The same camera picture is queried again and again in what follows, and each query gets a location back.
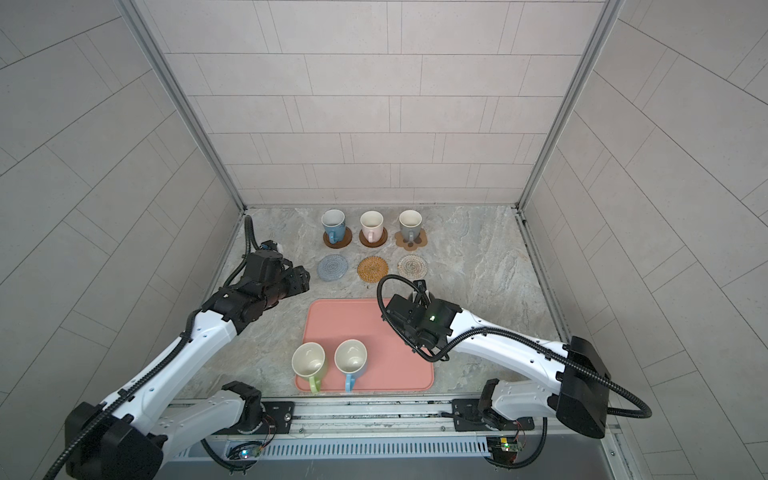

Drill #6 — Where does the grey woven round coaster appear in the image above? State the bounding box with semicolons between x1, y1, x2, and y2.
317;254;349;282

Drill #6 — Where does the brown wooden coaster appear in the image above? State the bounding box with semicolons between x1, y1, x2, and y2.
323;228;353;249
358;228;388;248

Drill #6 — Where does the blue floral mug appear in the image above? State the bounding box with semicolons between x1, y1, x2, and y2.
321;209;346;243

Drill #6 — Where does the white mug green handle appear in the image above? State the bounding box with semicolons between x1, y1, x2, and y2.
291;342;328;394

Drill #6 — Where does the rattan woven round coaster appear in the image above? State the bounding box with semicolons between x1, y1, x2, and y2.
357;256;389;284

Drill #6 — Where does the cork paw print coaster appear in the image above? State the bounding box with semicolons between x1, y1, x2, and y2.
395;230;428;252

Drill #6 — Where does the white mug blue handle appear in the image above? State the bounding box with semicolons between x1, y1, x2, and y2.
334;339;368;392

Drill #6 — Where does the white mug pink handle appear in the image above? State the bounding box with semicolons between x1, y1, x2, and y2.
360;210;384;243

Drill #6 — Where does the white mug grey handle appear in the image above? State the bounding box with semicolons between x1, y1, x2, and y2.
398;209;423;242

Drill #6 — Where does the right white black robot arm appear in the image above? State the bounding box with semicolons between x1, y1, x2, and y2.
376;274;652;470

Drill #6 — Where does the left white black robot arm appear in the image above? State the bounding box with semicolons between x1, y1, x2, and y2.
45;216;310;479

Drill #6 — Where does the pink rectangular tray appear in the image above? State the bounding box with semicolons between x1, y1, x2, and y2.
295;299;434;393

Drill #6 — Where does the right circuit board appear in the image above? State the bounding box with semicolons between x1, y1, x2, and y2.
486;436;526;468

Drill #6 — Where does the circuit board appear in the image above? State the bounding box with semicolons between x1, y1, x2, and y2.
227;441;265;461
486;436;526;468

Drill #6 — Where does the left circuit board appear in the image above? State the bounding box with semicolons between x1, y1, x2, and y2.
227;441;265;461

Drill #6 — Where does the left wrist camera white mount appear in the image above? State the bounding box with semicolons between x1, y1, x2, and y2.
259;240;283;254

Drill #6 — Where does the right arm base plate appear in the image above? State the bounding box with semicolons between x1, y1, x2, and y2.
440;398;535;432

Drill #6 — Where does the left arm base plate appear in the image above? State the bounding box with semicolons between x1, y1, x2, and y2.
256;401;296;436

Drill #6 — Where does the aluminium mounting rail frame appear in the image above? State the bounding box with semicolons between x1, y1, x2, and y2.
101;365;643;480

